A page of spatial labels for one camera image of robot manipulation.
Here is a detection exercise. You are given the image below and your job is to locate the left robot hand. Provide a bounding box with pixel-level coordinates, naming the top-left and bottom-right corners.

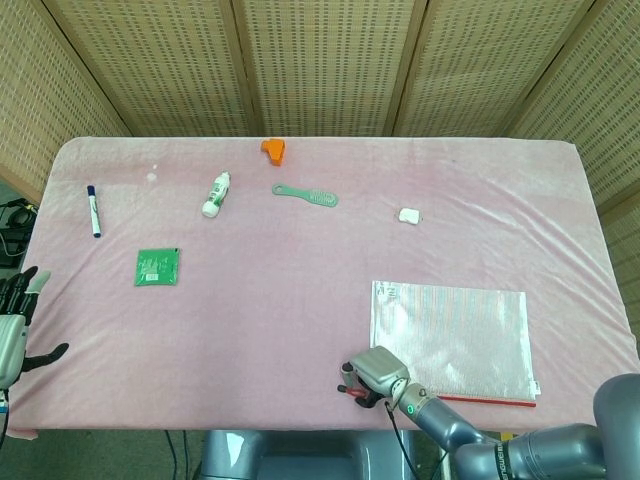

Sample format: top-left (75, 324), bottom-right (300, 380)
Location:
top-left (0, 266), bottom-right (70, 396)

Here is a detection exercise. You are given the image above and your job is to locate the orange plastic block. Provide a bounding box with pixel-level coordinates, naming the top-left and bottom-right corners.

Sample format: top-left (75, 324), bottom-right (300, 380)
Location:
top-left (259, 138), bottom-right (288, 168)

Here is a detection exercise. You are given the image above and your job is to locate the white glue bottle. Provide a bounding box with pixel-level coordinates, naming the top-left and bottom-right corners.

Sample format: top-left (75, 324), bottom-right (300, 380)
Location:
top-left (201, 171), bottom-right (233, 219)

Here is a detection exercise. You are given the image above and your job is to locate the white mesh pouch red zipper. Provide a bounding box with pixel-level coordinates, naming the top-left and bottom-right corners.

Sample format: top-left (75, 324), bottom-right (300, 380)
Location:
top-left (368, 279), bottom-right (541, 409)

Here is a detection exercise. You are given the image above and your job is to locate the black right hand cable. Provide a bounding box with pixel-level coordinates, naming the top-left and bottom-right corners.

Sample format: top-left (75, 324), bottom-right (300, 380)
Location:
top-left (383, 399), bottom-right (419, 480)

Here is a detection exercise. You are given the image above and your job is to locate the wooden woven folding screen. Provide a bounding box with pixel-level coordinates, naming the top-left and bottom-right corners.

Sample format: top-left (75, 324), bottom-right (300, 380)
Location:
top-left (0, 0), bottom-right (640, 311)

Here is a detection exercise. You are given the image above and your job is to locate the green plastic comb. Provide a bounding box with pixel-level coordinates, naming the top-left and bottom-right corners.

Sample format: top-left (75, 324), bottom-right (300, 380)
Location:
top-left (271, 183), bottom-right (340, 208)

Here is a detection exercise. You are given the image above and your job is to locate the black equipment with cables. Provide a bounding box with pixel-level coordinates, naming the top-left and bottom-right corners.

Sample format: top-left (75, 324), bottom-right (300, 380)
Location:
top-left (0, 197), bottom-right (40, 269)

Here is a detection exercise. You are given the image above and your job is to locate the blue white marker pen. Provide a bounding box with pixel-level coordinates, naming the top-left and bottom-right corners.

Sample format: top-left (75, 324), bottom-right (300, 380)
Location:
top-left (86, 185), bottom-right (104, 239)

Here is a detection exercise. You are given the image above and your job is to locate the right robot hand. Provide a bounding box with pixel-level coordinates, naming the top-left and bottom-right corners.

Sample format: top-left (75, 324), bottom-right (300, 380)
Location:
top-left (339, 345), bottom-right (412, 409)

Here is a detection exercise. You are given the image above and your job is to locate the green foil packet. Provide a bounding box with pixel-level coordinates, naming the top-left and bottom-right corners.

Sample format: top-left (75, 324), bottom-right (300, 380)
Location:
top-left (132, 246), bottom-right (183, 289)

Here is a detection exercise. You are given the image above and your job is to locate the pink table cloth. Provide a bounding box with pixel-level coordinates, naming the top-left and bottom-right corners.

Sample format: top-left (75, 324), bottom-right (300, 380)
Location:
top-left (8, 134), bottom-right (637, 442)

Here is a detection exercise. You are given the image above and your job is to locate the grey robot torso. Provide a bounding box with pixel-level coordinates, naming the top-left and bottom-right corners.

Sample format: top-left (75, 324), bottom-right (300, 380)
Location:
top-left (201, 428), bottom-right (454, 480)

